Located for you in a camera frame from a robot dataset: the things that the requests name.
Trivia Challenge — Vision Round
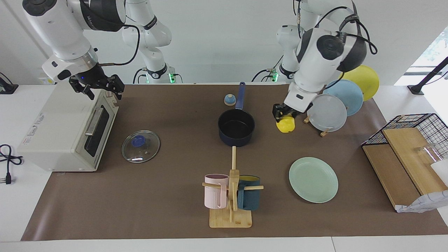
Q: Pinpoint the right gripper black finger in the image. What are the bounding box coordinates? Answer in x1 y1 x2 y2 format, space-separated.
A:
72 83 96 100
110 84 125 101

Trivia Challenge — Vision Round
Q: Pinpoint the glass pot lid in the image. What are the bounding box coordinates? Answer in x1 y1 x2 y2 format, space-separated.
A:
121 130 161 164

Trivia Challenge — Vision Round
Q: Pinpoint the grey plate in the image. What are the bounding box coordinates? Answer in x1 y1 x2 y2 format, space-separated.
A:
307 93 348 133

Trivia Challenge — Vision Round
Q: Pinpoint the wooden plate rack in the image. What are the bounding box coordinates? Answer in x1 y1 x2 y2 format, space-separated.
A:
303 115 331 137

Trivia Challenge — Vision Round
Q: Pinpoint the light blue plate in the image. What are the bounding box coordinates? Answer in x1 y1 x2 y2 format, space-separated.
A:
322 79 364 117

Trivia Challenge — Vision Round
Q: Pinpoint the light green plate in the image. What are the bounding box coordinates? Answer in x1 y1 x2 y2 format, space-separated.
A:
289 156 339 204

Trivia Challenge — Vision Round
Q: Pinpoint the yellow plate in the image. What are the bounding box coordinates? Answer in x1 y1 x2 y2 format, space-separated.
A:
338 65 380 102

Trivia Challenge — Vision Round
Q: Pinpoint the blue saucepan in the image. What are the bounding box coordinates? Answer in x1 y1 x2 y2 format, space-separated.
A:
217 82 256 147

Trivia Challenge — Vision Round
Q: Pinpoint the beige toaster oven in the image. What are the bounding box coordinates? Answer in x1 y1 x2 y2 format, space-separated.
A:
16 83 120 172

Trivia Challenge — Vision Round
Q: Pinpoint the dark teal mug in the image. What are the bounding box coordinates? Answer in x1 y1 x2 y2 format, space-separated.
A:
237 175 261 211

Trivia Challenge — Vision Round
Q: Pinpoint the pink mug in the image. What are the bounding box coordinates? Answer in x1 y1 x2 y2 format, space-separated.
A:
204 174 230 210

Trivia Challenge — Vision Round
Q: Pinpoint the wooden mug tree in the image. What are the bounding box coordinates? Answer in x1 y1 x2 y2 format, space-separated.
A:
202 146 264 229

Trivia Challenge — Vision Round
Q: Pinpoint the light wooden board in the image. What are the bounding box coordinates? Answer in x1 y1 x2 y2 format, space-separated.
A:
382 127 448 196

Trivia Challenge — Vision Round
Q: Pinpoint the brown table mat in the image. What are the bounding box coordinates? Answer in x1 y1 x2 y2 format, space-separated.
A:
20 83 448 242

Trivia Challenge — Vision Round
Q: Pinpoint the clear glass cup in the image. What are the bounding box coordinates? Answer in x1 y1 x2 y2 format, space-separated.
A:
415 142 448 187

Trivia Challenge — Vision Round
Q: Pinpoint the white patterned bag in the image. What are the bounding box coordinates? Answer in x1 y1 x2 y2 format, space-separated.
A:
395 190 448 214

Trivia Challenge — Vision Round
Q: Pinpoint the black base cable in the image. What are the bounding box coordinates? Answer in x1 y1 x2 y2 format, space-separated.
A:
251 55 283 83
132 67 150 85

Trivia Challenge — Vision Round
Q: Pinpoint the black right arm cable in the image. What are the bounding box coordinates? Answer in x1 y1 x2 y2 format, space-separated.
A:
94 24 141 67

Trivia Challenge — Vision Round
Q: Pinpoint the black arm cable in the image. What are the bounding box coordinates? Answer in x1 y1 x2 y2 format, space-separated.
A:
296 0 378 56
94 24 141 67

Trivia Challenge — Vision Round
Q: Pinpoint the black clamp mount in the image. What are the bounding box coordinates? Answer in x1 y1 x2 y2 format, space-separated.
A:
0 72 19 95

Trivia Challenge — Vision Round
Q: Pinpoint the black power cord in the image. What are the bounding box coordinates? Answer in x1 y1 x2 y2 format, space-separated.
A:
0 144 24 186

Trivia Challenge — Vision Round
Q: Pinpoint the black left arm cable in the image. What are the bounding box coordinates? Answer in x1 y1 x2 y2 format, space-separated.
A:
296 0 378 56

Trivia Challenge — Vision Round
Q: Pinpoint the wire basket on wood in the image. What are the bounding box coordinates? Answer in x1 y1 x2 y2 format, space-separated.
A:
362 144 421 211

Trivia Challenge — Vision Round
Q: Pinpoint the black camera stand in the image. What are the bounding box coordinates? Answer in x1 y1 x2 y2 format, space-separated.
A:
407 56 448 95

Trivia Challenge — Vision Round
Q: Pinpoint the black wire basket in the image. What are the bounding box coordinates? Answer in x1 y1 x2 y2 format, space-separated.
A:
361 113 448 166

